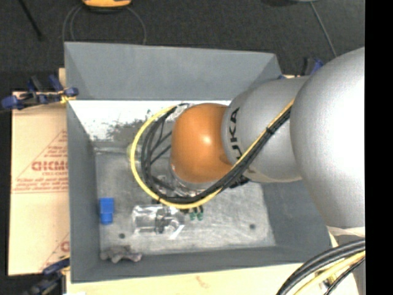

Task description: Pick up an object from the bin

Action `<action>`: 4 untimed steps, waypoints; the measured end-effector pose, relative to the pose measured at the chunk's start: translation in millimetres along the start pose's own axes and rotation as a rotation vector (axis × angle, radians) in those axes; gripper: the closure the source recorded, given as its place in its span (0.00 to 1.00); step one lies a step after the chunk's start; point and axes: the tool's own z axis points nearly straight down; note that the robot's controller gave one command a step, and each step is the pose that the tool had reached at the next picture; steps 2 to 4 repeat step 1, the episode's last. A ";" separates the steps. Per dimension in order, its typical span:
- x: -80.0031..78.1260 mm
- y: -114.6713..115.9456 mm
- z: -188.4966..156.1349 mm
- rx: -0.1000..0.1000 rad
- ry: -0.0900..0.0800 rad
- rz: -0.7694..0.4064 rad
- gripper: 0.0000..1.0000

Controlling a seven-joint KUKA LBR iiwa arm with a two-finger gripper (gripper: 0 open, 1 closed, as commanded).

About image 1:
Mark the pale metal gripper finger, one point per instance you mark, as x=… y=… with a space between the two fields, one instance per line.
x=147 y=230
x=145 y=210

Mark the pale grey crumpled cloth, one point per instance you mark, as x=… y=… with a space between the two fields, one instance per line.
x=119 y=254

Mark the blue block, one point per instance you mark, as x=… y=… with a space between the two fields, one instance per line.
x=106 y=209

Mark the brown cardboard board, red print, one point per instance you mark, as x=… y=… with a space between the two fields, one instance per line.
x=37 y=220

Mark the grey metal bin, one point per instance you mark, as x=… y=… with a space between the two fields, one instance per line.
x=172 y=72

